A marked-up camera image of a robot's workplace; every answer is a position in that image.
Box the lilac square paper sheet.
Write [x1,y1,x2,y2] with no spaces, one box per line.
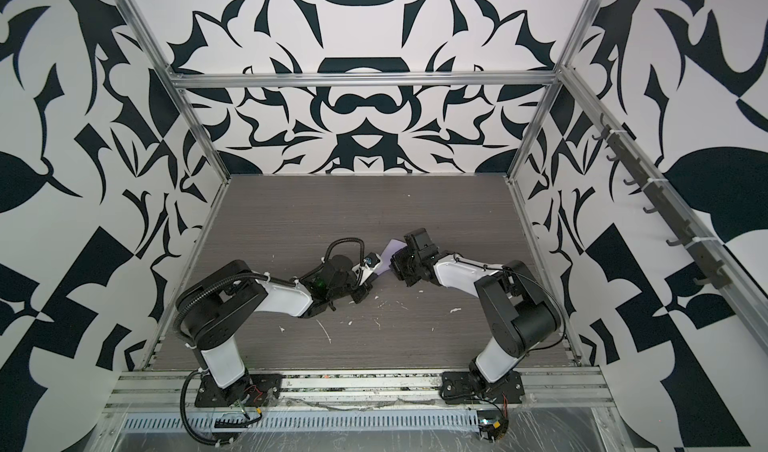
[380,240,407,267]

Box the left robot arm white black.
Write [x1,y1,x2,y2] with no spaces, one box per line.
[173,253,381,389]

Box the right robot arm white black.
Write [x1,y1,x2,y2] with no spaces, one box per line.
[390,229,563,386]

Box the small green circuit board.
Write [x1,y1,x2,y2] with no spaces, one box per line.
[477,410,509,443]

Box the aluminium horizontal back bar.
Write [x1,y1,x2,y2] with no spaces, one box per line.
[173,71,552,90]

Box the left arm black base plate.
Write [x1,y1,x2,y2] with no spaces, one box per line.
[194,373,284,408]

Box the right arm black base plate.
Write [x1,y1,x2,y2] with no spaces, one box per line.
[438,371,525,405]

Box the white slotted cable duct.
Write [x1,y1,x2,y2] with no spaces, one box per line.
[123,409,480,433]

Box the black cable left base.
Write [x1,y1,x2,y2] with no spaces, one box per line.
[178,367,265,447]

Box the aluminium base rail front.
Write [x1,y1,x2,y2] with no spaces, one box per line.
[104,367,615,413]

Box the aluminium frame corner post left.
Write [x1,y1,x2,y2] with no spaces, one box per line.
[115,0,231,184]

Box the aluminium frame corner post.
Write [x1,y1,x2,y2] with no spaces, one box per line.
[506,0,602,183]
[115,0,231,184]

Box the hook rail on right wall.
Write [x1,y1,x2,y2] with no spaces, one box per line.
[593,113,733,290]

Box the aluminium frame corner post right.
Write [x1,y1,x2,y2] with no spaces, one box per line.
[506,0,602,183]

